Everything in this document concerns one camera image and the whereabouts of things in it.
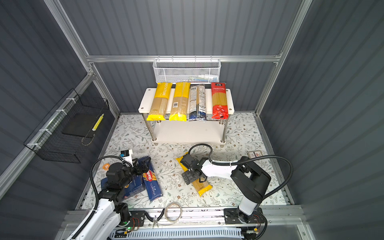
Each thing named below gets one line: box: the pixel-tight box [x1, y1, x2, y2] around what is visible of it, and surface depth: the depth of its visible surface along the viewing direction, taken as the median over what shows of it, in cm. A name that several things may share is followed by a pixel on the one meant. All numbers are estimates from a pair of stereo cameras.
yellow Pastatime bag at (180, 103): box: [169, 82, 191, 122], surface depth 76 cm
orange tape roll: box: [102, 163, 111, 171], surface depth 93 cm
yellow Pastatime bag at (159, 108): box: [146, 82, 173, 121], surface depth 77 cm
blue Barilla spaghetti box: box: [138, 156, 163, 201], surface depth 83 cm
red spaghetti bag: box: [211, 82, 229, 120], surface depth 77 cm
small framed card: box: [247, 150, 263, 159], surface depth 98 cm
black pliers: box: [145, 208, 165, 229], surface depth 75 cm
